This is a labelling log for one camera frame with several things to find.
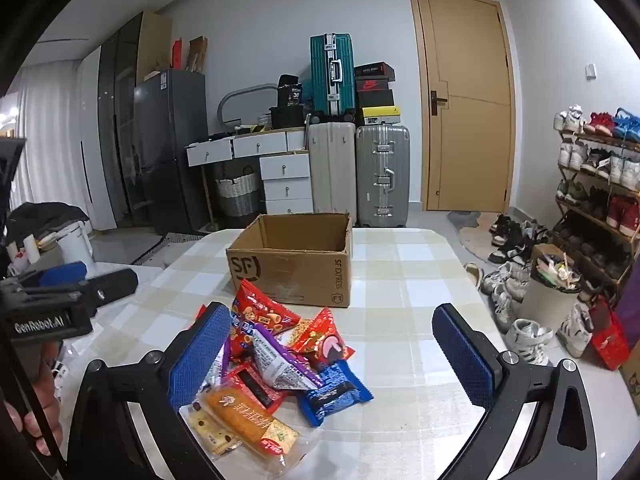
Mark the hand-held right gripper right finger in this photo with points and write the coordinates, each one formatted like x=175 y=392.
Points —
x=465 y=360

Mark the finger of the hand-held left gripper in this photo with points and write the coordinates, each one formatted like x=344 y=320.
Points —
x=115 y=284
x=62 y=275

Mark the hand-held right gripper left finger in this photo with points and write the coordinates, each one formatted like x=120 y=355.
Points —
x=200 y=355

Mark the red packet with black stripe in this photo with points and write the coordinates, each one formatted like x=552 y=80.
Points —
x=255 y=385

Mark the orange cake packet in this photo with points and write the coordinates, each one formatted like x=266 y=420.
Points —
x=235 y=410

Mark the large red cone-snack bag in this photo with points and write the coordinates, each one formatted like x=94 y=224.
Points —
x=260 y=310

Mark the pale cake packet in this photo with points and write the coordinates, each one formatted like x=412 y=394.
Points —
x=212 y=432

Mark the purple snack packet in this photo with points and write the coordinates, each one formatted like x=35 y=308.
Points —
x=280 y=360

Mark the red cookie packet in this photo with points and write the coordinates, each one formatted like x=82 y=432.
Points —
x=320 y=335

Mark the brown cardboard box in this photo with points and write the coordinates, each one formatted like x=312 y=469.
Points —
x=290 y=265

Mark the blue cookie packet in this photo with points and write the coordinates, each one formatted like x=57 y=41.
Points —
x=335 y=395

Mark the person's left hand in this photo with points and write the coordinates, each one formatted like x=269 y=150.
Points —
x=50 y=395

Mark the white kettle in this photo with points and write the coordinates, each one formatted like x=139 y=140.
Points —
x=75 y=250

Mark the black and white patterned rug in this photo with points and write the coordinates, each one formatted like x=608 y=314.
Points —
x=160 y=247

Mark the dark cloth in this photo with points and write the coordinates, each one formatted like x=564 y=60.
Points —
x=45 y=217

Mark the beige slipper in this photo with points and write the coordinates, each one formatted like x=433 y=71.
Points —
x=473 y=275

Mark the pile of sneakers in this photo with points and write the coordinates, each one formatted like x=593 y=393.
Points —
x=515 y=280

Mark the beige trash bin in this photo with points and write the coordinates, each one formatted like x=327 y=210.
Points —
x=547 y=300

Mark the beige door mat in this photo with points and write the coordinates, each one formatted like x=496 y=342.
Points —
x=475 y=235

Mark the white curtain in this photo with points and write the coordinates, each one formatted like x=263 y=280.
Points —
x=50 y=135

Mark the grey refrigerator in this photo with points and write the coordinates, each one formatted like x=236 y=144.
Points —
x=165 y=150

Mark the white tall cabinet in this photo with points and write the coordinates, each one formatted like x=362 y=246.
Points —
x=92 y=135

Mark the red shopping bag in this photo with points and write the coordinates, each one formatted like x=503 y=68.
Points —
x=610 y=340

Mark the woven laundry basket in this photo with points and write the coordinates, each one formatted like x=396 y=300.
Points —
x=239 y=195

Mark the flat brown cardboard carton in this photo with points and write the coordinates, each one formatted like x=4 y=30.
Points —
x=632 y=377

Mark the purple bag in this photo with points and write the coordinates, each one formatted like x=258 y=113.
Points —
x=630 y=315

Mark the dark glass cabinet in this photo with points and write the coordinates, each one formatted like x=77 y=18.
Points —
x=120 y=110

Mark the wooden shoe rack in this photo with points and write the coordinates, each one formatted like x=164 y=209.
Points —
x=575 y=210

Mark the white drawer desk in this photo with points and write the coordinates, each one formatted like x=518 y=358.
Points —
x=285 y=180

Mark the silver suitcase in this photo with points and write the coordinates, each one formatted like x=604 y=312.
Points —
x=382 y=175

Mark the white suitcase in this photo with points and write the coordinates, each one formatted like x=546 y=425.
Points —
x=330 y=170

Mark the oval mirror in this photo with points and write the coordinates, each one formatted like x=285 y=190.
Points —
x=240 y=95

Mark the red paper bag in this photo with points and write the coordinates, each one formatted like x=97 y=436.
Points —
x=176 y=55

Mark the black storage basket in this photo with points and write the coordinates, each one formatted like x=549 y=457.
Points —
x=287 y=117

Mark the shoe rack with shoes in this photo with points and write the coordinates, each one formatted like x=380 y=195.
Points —
x=600 y=160

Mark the brown paper bag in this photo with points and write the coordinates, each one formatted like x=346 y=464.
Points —
x=197 y=54

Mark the black paper bag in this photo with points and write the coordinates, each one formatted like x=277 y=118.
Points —
x=290 y=92

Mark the yellow wooden door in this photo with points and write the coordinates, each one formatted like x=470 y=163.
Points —
x=465 y=85

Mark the plain black shoe box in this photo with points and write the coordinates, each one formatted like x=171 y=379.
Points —
x=375 y=99

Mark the teal suitcase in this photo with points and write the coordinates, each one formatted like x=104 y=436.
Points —
x=330 y=75

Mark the black shoe box red lid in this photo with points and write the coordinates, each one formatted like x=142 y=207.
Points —
x=372 y=69

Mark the white wall switch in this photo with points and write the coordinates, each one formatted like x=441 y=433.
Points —
x=591 y=70

